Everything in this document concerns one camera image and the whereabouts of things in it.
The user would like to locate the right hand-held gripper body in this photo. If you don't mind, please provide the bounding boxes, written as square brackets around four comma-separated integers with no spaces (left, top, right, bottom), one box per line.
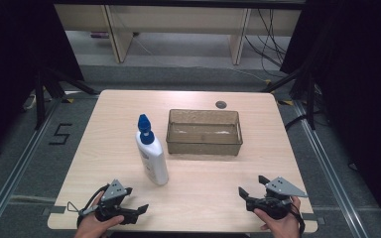
[245,176,309,220]

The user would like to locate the white bottle with blue cap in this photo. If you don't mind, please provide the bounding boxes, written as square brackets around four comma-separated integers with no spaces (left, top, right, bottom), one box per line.
[134,113,170,186]

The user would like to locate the beige wooden desk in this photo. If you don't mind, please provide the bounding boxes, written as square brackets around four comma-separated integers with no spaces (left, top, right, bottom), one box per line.
[54,3,303,65]

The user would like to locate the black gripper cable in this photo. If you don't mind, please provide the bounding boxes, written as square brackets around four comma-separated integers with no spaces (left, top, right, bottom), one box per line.
[290,201,308,236]
[66,183,111,229]

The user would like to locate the black metal stand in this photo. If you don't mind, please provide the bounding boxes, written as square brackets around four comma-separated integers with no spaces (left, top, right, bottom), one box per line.
[34,65,101,131]
[260,65,318,131]

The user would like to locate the person's right hand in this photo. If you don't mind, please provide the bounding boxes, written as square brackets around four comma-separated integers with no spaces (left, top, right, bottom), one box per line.
[253,196,303,238]

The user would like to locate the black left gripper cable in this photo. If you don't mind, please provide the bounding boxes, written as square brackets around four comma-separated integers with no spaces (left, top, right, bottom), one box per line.
[66,183,111,229]

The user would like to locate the metal floor rail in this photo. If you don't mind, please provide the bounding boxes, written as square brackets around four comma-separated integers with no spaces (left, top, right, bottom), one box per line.
[0,98,64,238]
[293,100,369,238]

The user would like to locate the dark curtain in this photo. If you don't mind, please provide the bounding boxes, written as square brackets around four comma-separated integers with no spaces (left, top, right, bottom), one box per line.
[0,0,85,165]
[279,0,381,230]

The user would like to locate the thick black floor cable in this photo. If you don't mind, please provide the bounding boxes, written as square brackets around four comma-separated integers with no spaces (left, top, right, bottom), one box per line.
[284,111,325,132]

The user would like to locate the bundle of black floor cables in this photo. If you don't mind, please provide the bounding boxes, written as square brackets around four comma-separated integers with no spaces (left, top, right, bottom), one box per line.
[243,9,290,72]

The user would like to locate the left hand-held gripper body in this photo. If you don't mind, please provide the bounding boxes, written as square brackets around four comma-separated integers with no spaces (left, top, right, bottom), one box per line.
[93,178,139,226]

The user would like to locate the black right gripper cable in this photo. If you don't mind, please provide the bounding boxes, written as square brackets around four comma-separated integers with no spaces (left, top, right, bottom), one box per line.
[290,201,308,236]

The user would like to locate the brown translucent plastic basket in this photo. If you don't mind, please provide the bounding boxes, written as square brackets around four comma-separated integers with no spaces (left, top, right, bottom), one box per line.
[165,108,244,157]

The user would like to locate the person's left hand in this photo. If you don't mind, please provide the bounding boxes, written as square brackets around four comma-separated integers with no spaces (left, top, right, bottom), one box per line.
[73,190,126,238]

